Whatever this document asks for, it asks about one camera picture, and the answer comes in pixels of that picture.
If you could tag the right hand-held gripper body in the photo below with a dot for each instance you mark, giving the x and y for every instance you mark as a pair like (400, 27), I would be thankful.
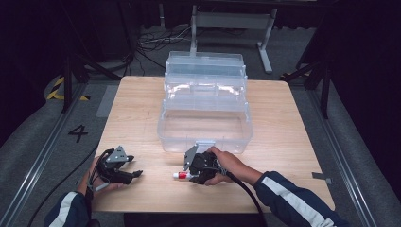
(203, 164)

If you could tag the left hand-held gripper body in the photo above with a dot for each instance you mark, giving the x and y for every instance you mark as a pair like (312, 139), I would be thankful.
(110, 168)

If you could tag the white and red ointment tube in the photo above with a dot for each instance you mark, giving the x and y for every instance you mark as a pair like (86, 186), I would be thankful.
(181, 175)

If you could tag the clear plastic storage box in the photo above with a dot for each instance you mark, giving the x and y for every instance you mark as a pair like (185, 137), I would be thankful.
(205, 126)

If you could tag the person's left hand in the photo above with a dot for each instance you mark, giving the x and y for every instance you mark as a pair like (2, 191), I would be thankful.
(90, 184)

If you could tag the person's right hand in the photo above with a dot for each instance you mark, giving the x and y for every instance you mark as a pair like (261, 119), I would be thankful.
(235, 167)

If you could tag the yellow and black floor tape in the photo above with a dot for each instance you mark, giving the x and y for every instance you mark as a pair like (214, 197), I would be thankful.
(55, 93)

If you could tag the black metal stand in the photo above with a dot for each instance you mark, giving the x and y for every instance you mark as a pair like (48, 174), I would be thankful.
(324, 85)
(67, 82)

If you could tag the grey tape piece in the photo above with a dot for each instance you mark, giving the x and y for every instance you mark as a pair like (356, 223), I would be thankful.
(321, 177)

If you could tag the grey metal stand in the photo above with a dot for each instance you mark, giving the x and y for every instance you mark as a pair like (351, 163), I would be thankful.
(231, 20)

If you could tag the metal floor rail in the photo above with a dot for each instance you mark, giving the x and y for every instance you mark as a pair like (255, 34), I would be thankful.
(38, 164)
(343, 151)

